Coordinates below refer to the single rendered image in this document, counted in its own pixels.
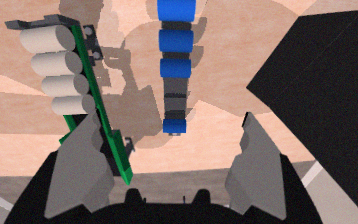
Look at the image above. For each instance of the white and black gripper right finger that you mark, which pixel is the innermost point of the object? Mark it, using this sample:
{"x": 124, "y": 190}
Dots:
{"x": 262, "y": 183}

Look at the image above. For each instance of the blue cylinder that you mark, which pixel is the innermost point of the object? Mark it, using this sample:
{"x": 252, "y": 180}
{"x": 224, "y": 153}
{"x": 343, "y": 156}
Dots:
{"x": 175, "y": 68}
{"x": 175, "y": 40}
{"x": 174, "y": 125}
{"x": 176, "y": 10}

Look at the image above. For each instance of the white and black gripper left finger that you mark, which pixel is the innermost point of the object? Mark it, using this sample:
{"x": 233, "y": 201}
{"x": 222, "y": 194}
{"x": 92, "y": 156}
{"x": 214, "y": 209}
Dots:
{"x": 73, "y": 181}

